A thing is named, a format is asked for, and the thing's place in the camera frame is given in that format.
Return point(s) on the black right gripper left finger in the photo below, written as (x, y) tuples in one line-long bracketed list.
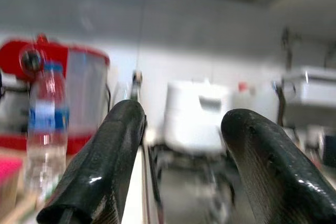
[(105, 161)]

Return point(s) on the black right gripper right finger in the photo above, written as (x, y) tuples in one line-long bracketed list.
[(275, 171)]

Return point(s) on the clear water bottle blue label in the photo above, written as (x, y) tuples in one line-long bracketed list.
[(47, 119)]

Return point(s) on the white jug red cap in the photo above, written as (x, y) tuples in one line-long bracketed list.
[(245, 98)]

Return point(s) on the white box appliance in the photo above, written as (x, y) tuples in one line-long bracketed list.
[(312, 93)]

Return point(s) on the pink box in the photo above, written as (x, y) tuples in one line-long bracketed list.
[(9, 174)]

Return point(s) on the white rice cooker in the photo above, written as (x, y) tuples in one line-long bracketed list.
[(189, 111)]

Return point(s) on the red kitchen appliance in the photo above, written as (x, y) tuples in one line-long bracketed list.
[(84, 58)]

